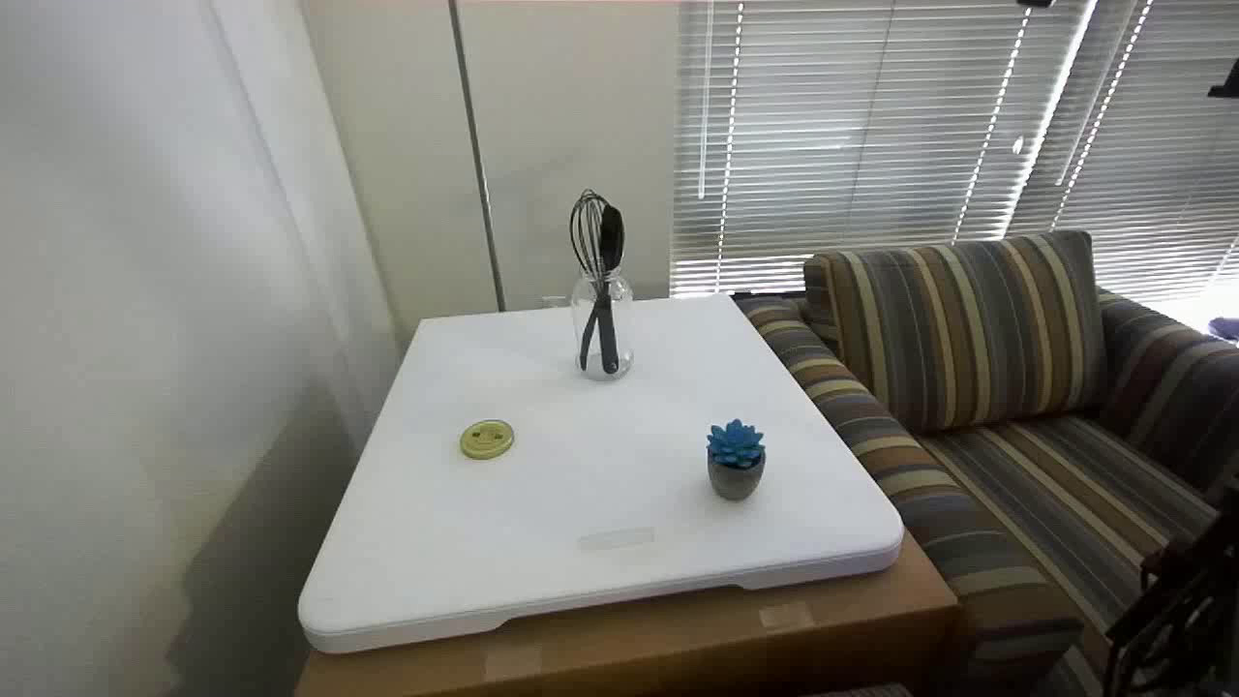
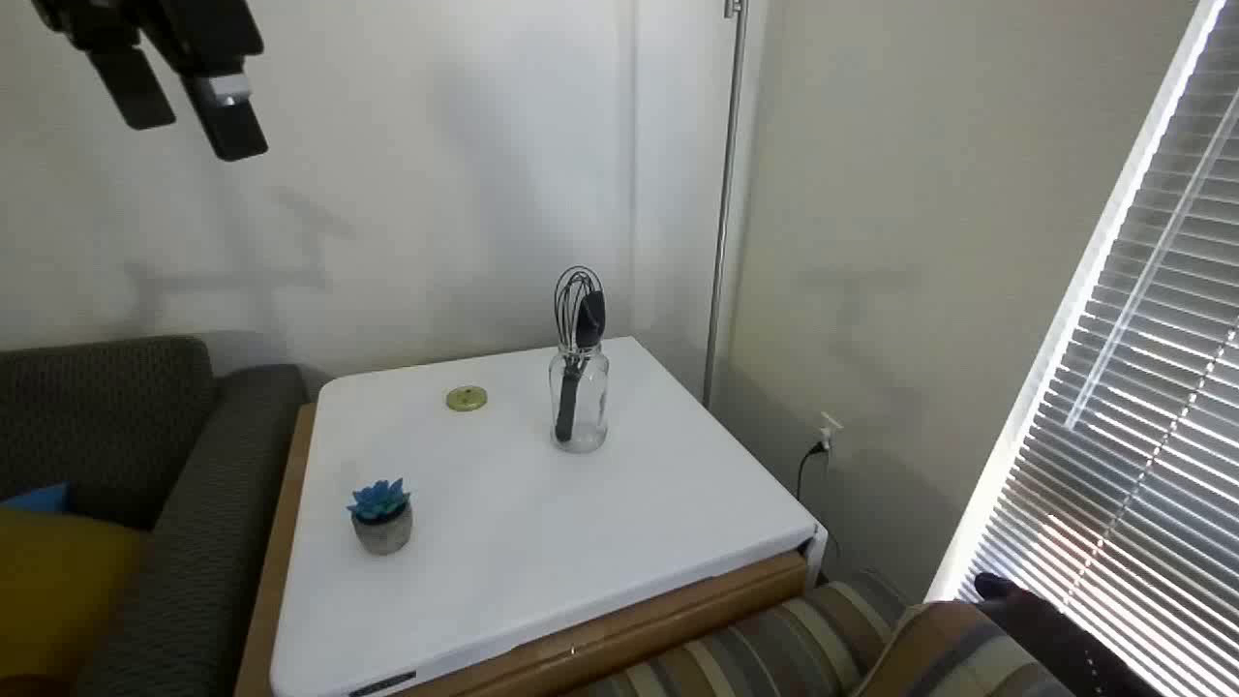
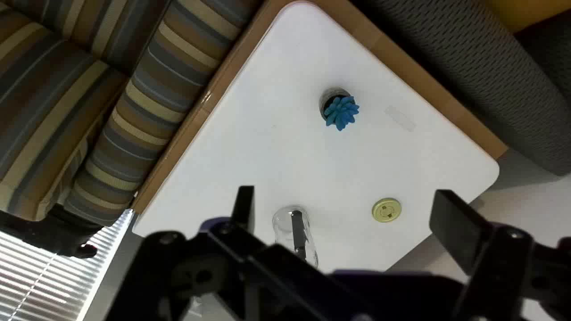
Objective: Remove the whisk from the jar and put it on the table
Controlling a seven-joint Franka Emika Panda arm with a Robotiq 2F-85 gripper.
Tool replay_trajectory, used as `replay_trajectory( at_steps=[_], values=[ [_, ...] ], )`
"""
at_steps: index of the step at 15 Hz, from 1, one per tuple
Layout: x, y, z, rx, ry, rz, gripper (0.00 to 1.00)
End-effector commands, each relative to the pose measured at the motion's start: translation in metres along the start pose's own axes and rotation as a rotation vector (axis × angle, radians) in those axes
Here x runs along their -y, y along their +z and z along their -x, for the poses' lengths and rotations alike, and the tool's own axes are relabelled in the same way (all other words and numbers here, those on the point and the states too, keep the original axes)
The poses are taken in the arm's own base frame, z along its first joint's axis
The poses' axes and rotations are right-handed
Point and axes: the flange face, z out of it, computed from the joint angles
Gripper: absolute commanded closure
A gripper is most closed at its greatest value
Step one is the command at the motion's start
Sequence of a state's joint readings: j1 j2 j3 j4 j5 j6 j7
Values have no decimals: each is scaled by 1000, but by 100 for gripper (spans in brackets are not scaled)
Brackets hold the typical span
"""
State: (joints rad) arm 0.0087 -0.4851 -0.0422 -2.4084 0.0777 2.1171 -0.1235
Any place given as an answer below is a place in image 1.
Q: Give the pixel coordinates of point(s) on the metal whisk black handle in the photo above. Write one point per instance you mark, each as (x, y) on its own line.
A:
(586, 251)

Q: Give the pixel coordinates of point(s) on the clear glass jar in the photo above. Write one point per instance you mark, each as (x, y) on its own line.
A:
(622, 306)

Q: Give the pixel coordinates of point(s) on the black spoon in jar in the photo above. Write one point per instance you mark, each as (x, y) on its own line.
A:
(609, 261)

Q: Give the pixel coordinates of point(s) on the blue succulent in grey pot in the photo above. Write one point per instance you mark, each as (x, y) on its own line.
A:
(737, 459)

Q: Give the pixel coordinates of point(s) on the yellow-green round lid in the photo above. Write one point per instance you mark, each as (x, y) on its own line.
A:
(486, 439)

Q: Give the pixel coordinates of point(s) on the white table board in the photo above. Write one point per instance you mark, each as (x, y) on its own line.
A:
(604, 490)

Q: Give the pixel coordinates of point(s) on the white window blinds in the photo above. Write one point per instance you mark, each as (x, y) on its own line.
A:
(938, 122)

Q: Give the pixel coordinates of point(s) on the striped sofa cushion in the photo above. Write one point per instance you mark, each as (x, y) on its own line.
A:
(965, 334)

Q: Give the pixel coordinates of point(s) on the brown wooden table base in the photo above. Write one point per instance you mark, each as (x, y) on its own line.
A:
(826, 636)

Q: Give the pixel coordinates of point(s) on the striped sofa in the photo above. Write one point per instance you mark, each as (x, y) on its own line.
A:
(1044, 525)

